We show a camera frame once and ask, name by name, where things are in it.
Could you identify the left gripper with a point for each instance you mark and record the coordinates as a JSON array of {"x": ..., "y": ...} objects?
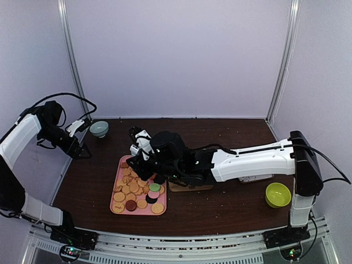
[{"x": 69, "y": 149}]

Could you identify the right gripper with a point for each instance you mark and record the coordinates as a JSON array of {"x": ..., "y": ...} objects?
[{"x": 138, "y": 167}]

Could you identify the gold cookie tin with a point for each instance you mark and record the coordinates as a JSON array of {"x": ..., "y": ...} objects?
[{"x": 179, "y": 186}]

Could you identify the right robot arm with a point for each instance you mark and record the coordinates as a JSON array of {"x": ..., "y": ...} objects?
[{"x": 166, "y": 155}]

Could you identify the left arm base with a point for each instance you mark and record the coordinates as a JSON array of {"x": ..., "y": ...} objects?
[{"x": 74, "y": 243}]

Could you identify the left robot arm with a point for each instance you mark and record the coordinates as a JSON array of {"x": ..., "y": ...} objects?
[{"x": 21, "y": 173}]

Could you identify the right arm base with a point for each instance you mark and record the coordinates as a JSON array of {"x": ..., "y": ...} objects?
[{"x": 288, "y": 239}]

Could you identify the black sandwich cookie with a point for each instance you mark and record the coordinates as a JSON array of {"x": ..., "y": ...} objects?
[{"x": 159, "y": 180}]

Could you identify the green round cookie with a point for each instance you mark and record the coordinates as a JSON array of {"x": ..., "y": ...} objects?
[{"x": 154, "y": 187}]

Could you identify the pale blue ceramic bowl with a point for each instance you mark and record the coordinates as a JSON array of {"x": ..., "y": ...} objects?
[{"x": 99, "y": 129}]

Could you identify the pink round cookie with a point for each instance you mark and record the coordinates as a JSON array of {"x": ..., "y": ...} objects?
[{"x": 153, "y": 195}]

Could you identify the brown leaf cookie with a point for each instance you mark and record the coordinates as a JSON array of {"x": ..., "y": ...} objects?
[{"x": 124, "y": 165}]

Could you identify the black cookie lower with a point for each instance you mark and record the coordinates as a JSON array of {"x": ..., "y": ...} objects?
[{"x": 150, "y": 200}]

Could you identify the pink plastic tray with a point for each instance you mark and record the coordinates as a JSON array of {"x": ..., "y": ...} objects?
[{"x": 129, "y": 186}]

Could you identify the round embossed cookie bottom right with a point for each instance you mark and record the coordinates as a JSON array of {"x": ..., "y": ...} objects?
[{"x": 157, "y": 208}]

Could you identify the dark red round cookie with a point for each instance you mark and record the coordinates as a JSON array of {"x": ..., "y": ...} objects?
[{"x": 131, "y": 205}]

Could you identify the round cookie red mark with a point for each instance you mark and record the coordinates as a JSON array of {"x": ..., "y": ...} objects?
[{"x": 118, "y": 207}]

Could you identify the silver tin lid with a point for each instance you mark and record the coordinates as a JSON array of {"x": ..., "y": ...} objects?
[{"x": 250, "y": 179}]

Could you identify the green bowl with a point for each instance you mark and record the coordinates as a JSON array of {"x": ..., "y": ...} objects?
[{"x": 277, "y": 195}]

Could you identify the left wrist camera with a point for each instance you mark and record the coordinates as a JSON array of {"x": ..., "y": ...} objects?
[{"x": 77, "y": 126}]

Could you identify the aluminium front rail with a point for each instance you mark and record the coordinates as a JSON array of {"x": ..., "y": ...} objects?
[{"x": 246, "y": 247}]

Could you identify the left frame post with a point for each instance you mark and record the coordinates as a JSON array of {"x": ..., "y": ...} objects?
[{"x": 63, "y": 14}]

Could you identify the frame post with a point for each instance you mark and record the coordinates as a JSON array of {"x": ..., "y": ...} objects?
[
  {"x": 63, "y": 14},
  {"x": 286, "y": 56}
]

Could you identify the right frame post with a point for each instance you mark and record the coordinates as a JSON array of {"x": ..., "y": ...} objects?
[{"x": 286, "y": 56}]

